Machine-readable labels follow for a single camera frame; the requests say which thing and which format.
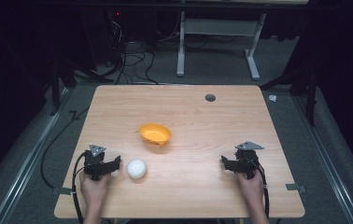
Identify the white desk frame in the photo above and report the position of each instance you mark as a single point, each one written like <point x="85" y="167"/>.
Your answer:
<point x="215" y="27"/>

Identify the dark equipment with red light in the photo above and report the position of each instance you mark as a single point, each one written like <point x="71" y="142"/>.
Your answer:
<point x="117" y="34"/>

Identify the black stand legs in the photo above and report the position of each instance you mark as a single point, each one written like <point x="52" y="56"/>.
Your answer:
<point x="56" y="90"/>
<point x="311" y="96"/>

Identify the grey table grommet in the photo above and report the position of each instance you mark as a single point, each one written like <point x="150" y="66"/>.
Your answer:
<point x="210" y="97"/>

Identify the person's left hand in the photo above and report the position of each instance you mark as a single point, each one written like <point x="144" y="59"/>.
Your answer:
<point x="93" y="191"/>

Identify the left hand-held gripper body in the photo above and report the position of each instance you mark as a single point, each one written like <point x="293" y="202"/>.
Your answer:
<point x="94" y="163"/>

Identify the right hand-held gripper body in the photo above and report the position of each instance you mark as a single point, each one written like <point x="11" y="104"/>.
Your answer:
<point x="248" y="163"/>

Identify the crumpled white paper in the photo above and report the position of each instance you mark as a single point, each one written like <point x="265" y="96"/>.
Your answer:
<point x="272" y="98"/>

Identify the orange bowl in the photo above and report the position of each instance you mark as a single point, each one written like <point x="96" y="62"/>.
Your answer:
<point x="155" y="133"/>

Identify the white ball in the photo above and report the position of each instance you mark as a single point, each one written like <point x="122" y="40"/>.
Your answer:
<point x="136" y="169"/>

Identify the grey tape strip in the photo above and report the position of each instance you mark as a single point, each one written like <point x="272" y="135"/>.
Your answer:
<point x="62" y="190"/>
<point x="295" y="187"/>

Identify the metal floor rail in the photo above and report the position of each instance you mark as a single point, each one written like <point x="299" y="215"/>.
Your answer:
<point x="330" y="158"/>
<point x="25" y="168"/>

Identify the person's right hand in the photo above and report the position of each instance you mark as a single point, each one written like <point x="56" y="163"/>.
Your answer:
<point x="252" y="189"/>

